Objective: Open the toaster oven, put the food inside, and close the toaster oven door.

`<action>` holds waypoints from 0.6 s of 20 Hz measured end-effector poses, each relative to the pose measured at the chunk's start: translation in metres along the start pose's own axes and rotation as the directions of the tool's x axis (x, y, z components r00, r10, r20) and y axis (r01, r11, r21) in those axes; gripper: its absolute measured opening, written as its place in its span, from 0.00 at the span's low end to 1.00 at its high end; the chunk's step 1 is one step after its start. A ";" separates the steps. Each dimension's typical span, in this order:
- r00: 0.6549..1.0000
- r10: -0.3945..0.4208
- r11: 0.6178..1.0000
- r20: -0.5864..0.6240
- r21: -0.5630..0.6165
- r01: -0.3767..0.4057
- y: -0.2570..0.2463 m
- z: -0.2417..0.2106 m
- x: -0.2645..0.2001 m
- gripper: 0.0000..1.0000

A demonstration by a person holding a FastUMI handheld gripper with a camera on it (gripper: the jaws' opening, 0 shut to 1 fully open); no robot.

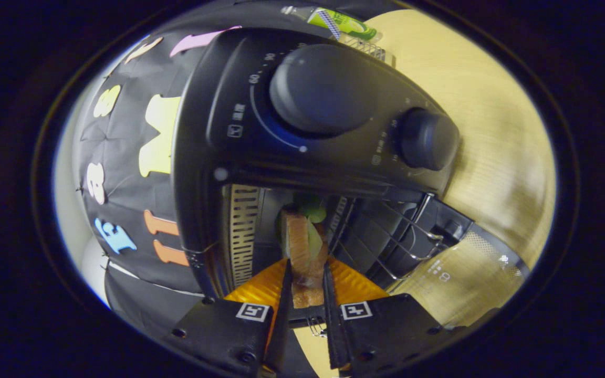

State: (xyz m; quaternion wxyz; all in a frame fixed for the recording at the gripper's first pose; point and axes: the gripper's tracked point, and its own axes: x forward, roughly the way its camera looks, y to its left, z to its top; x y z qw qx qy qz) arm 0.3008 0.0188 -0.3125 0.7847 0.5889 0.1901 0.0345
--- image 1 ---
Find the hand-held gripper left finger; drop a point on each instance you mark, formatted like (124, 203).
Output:
(283, 325)

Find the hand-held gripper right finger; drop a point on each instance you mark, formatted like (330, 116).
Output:
(332, 336)

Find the toast sandwich with lettuce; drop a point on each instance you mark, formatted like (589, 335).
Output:
(298, 241)

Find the black toaster oven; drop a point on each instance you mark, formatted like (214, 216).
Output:
(218, 79)

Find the green label plastic bottle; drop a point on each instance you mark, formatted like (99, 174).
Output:
(350, 25)

